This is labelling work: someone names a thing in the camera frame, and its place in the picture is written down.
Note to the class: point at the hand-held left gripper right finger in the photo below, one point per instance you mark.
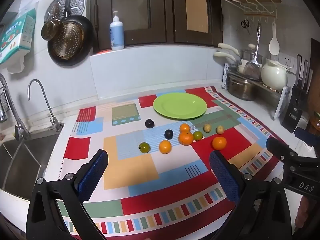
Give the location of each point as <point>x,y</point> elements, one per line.
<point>225,177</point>

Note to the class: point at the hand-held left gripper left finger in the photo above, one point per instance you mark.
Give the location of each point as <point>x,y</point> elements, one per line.
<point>92,175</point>

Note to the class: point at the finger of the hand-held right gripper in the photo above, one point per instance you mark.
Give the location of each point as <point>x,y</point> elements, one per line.
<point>277,147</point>
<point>307,136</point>

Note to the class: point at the small yellow fruit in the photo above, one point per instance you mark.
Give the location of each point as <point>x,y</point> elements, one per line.
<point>207,128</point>
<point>220,129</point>

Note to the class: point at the green citrus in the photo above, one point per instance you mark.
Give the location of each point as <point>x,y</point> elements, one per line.
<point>198,135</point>
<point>144,147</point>

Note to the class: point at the large orange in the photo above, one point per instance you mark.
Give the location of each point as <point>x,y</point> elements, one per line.
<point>186,138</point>

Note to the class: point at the small orange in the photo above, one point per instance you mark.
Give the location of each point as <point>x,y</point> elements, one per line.
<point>185,128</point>

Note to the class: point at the dark plum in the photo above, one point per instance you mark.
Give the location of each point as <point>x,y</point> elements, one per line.
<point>169,134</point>
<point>149,123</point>

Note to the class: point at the green plate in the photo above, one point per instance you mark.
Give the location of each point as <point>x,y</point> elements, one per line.
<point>180,106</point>

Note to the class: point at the person's right hand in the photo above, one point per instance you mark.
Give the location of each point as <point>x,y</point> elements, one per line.
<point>302,211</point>

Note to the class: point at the black knife block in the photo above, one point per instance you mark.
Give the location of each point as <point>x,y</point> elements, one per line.
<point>293,110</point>

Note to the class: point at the colourful patchwork tablecloth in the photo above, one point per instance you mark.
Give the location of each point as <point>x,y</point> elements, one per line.
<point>130,170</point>

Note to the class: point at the metal dish rack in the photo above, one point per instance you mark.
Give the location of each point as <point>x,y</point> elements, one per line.
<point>280,102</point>

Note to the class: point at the large steel pot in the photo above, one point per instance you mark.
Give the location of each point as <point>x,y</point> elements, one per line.
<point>241,90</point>

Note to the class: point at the white kettle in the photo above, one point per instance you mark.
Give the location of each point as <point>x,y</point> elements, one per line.
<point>273,76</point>

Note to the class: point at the steel sink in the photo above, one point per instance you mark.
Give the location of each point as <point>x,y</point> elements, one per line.
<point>22,162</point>

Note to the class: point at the thin gooseneck faucet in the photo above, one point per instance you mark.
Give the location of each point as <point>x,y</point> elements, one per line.
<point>50,110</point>

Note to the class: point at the metal spatula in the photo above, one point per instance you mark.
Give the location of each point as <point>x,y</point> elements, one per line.
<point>252,68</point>

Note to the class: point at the large chrome faucet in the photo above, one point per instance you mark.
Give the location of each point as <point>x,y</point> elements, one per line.
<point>17,127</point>

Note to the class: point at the white rice paddle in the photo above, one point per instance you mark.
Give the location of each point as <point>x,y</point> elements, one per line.
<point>274,45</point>

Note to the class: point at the cream saucepan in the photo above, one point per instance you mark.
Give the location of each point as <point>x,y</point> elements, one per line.
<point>225,56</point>

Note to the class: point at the black scissors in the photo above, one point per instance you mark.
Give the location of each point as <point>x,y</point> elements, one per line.
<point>246,26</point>

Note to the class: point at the white plastic bag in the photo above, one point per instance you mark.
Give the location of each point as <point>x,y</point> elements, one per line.
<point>16,63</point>

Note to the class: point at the black frying pan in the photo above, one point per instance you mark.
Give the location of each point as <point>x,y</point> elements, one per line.
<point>86,40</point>

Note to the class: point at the brass perforated strainer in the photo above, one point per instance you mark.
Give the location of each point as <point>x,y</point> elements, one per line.
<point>70,41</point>

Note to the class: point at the blue white soap dispenser bottle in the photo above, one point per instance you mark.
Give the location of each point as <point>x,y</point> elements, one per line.
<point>117,33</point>

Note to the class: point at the small brass round pan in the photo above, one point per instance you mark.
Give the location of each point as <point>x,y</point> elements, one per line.
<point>51,30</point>

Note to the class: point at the teal cling wrap box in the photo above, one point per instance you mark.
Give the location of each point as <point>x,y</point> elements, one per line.
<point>17,35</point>

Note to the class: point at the brown cardboard sheet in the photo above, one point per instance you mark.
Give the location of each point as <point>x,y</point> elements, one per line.
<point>197,7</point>

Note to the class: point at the metal steamer plate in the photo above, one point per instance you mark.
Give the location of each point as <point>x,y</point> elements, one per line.
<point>75,3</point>

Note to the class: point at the wall power outlet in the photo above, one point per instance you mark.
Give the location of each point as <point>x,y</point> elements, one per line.
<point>287,60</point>

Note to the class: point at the dark wooden window frame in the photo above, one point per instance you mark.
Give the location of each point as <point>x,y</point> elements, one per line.
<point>168,12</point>

